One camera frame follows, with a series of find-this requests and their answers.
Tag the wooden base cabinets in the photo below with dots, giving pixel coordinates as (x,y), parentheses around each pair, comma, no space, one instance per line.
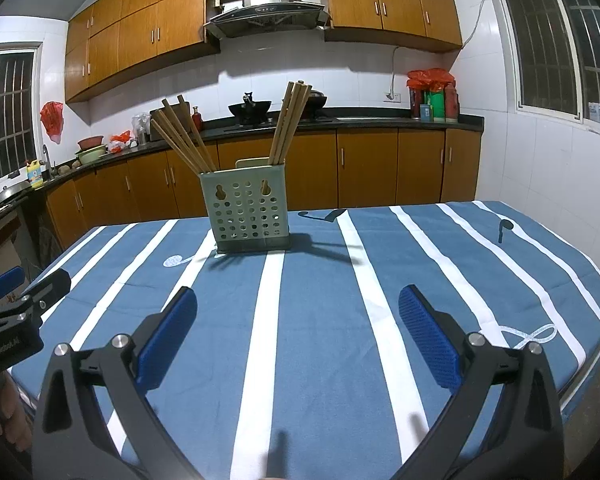
(370,170)

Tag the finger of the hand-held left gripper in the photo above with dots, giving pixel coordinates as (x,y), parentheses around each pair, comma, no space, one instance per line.
(50,290)
(2,285)

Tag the crumpled red plastic bag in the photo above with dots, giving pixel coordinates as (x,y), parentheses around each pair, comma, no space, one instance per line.
(120,142)

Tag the black kitchen countertop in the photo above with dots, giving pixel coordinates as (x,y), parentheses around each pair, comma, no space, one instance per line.
(370,121)

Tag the green box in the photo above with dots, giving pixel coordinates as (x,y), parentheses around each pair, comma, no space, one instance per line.
(436,105)

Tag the wooden wall cabinets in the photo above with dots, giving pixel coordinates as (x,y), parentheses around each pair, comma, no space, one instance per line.
(140,30)

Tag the person's left hand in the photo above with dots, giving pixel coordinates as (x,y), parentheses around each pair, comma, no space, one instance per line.
(12,410)

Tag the metal faucet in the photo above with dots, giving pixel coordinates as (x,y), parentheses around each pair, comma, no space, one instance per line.
(47,157)

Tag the wooden cutting board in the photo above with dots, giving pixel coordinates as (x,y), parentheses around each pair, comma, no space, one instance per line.
(180,110)

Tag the steel range hood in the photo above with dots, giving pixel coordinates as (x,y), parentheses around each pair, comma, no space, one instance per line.
(265,12)

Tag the small barred window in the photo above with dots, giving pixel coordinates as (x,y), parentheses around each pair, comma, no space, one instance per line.
(7,115)

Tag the small blue box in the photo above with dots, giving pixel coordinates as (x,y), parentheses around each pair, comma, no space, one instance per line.
(426,112)

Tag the green perforated utensil holder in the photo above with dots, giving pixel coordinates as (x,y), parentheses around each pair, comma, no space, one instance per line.
(245,210)

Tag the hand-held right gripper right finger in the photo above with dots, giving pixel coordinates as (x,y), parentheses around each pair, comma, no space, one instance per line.
(425,335)

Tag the large red plastic bag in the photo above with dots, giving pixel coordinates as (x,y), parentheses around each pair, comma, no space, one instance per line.
(430,79)

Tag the gas stove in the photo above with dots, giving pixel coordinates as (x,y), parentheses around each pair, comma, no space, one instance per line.
(325,120)

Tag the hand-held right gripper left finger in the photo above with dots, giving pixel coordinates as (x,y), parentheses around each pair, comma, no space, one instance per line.
(165,340)

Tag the large barred window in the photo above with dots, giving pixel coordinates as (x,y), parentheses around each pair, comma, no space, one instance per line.
(550,40)

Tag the pack on windowsill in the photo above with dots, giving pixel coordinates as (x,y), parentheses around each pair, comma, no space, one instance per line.
(598,112)

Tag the small red bottle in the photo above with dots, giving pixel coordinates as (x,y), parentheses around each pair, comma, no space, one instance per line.
(197,120)

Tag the red bag on wall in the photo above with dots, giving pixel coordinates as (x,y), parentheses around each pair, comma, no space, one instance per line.
(52,120)

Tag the yellow detergent bottle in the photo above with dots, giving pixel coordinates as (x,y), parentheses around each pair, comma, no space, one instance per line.
(35,174)

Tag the clear plastic bag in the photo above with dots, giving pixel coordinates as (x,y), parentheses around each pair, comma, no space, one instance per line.
(141,127)

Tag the steel sink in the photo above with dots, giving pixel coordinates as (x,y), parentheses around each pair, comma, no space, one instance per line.
(7,197)

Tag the bunch of wooden chopsticks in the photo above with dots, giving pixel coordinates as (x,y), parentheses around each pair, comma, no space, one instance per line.
(285,125)

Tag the stacked red and green basins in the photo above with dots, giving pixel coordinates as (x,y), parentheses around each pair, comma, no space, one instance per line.
(92,150)

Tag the tall red canister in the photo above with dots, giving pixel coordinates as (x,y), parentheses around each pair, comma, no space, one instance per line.
(452,102)

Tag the blue striped tablecloth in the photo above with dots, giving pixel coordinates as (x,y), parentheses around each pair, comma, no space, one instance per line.
(320,310)

